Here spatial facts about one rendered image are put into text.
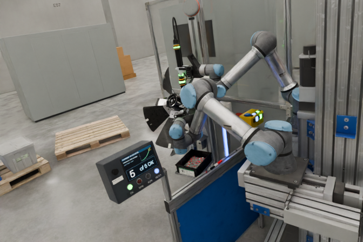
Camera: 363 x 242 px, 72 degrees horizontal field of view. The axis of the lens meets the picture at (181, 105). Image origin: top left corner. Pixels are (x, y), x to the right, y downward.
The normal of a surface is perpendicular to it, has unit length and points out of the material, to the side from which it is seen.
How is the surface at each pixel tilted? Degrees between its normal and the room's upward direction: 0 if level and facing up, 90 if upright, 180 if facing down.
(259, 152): 94
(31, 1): 90
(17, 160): 95
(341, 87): 90
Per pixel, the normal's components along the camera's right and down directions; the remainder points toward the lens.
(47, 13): 0.66, 0.15
